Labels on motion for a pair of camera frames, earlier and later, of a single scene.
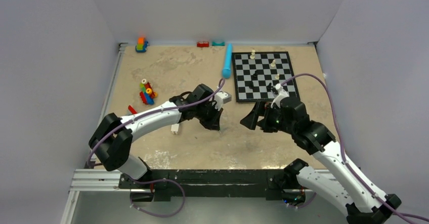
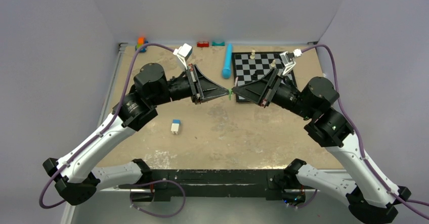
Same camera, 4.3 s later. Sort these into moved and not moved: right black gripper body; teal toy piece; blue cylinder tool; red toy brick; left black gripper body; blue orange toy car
Moved: left black gripper body; right black gripper body
Not moved: teal toy piece; red toy brick; blue cylinder tool; blue orange toy car
